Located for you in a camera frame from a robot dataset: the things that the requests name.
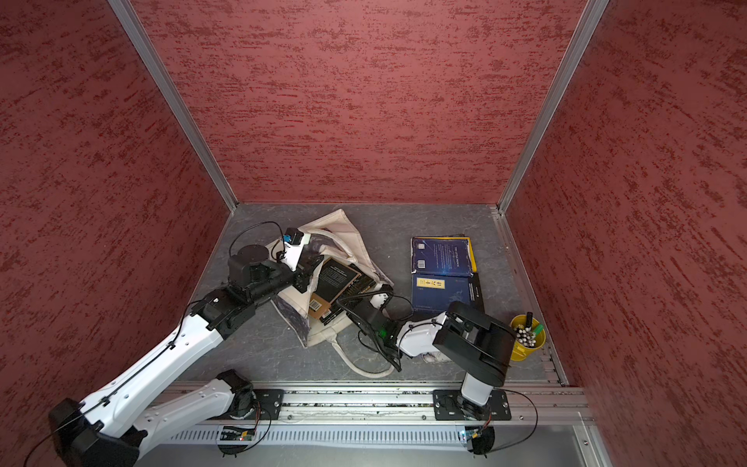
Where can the right circuit board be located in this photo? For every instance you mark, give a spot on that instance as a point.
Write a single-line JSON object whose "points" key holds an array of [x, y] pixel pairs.
{"points": [[478, 441]]}

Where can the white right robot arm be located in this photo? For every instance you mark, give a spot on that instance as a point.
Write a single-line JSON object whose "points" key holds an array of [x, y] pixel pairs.
{"points": [[477, 343]]}

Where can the thin black book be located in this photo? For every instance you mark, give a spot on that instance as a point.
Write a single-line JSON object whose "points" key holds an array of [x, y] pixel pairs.
{"points": [[334, 278]]}

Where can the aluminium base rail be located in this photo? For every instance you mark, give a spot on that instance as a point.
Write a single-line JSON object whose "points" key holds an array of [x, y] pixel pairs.
{"points": [[395, 424]]}

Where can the aluminium corner post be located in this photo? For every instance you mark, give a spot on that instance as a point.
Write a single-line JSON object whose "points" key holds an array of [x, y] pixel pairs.
{"points": [[127, 17], [586, 27]]}

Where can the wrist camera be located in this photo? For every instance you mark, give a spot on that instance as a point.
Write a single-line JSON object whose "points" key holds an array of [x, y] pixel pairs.
{"points": [[380, 300], [294, 242]]}

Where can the blue Prince book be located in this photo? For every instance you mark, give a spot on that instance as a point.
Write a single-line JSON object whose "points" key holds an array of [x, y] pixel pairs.
{"points": [[443, 256]]}

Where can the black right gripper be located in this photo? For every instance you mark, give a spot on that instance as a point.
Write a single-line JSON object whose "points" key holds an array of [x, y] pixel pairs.
{"points": [[351, 316]]}

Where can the left aluminium corner post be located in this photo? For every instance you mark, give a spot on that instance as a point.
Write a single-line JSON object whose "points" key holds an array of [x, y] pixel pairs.
{"points": [[127, 17]]}

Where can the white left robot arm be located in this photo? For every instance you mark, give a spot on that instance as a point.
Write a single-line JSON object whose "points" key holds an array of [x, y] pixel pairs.
{"points": [[117, 425]]}

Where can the black book yellow characters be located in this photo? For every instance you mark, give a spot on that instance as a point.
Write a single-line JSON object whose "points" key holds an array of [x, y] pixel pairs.
{"points": [[476, 295]]}

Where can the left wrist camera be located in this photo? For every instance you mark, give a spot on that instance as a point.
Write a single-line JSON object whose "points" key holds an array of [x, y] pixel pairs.
{"points": [[294, 242]]}

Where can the right aluminium corner post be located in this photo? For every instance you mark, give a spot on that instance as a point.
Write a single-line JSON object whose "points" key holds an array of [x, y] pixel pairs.
{"points": [[586, 27]]}

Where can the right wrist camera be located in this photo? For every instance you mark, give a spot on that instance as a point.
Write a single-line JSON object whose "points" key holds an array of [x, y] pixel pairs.
{"points": [[380, 300]]}

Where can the yellow pen cup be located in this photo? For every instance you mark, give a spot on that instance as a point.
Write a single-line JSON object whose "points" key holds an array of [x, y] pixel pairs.
{"points": [[530, 336]]}

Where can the left circuit board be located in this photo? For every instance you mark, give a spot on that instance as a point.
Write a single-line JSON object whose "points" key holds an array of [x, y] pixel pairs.
{"points": [[237, 435]]}

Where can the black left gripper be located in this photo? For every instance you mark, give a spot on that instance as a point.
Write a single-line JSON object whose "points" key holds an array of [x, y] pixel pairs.
{"points": [[304, 269]]}

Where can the circuit board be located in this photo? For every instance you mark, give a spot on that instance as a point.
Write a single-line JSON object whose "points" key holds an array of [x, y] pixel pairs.
{"points": [[237, 435], [478, 441]]}

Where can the beige canvas tote bag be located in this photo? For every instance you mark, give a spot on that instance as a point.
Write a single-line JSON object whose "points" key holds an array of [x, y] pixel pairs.
{"points": [[334, 237]]}

